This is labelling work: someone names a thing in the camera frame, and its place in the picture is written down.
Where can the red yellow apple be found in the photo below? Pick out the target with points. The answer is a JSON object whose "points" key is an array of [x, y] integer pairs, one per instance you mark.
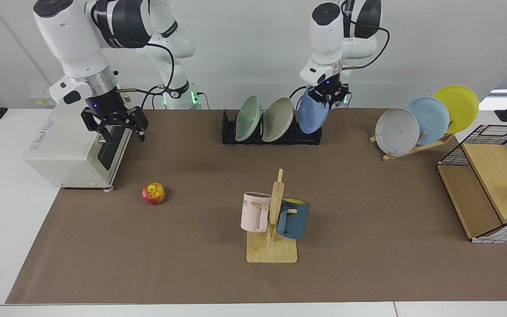
{"points": [[153, 194]]}

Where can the beige plate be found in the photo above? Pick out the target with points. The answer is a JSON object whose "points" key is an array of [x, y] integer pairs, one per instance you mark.
{"points": [[276, 121]]}

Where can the grey plate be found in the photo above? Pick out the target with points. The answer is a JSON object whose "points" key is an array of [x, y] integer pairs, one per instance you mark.
{"points": [[396, 132]]}

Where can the green plate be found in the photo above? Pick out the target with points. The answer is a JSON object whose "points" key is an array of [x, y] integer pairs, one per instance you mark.
{"points": [[248, 119]]}

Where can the wooden plate rack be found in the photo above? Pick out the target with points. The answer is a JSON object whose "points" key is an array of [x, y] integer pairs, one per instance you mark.
{"points": [[407, 151]]}

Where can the black dish rack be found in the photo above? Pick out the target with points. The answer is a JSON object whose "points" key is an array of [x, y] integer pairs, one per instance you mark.
{"points": [[229, 134]]}

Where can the light blue plate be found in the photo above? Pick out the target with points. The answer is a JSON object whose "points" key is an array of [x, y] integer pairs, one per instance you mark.
{"points": [[431, 116]]}

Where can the yellow plate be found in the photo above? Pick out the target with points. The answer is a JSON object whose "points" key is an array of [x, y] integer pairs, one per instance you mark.
{"points": [[460, 105]]}

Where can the pale toaster oven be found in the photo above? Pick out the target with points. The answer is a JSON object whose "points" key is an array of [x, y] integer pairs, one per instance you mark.
{"points": [[60, 145]]}

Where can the dark blue cup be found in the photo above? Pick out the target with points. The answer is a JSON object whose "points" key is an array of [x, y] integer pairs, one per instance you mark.
{"points": [[295, 222]]}

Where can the pink cup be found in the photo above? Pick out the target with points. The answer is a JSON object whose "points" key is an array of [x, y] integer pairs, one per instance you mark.
{"points": [[253, 215]]}

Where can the brown table cloth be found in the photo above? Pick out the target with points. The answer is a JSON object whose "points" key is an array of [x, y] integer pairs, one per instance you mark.
{"points": [[192, 264]]}

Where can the wooden cup stand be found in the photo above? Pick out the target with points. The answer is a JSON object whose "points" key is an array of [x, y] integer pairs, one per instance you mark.
{"points": [[271, 253]]}

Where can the white wall box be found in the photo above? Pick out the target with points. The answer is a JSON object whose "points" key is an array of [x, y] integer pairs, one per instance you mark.
{"points": [[42, 99]]}

